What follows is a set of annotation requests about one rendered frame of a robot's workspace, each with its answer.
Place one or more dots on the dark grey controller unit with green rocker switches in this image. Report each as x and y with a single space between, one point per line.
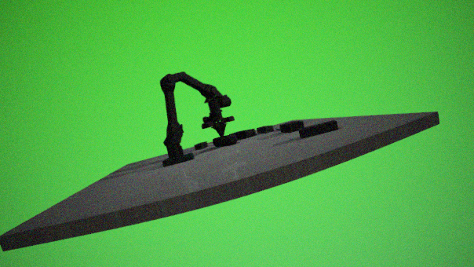
225 140

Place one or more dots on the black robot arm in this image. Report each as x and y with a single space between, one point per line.
174 131

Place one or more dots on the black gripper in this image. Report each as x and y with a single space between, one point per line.
216 117

